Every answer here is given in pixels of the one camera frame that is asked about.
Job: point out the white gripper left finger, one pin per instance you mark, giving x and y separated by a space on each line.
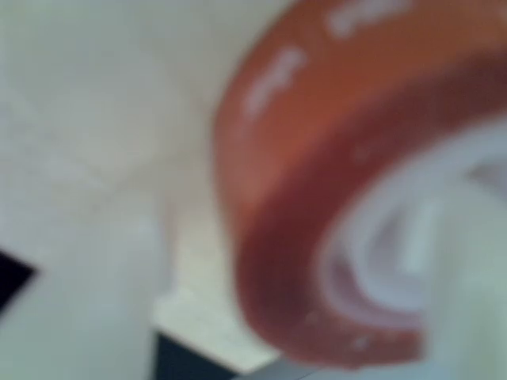
87 316

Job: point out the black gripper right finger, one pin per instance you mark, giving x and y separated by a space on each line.
475 316

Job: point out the small red tape roll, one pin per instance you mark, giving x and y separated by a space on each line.
297 178

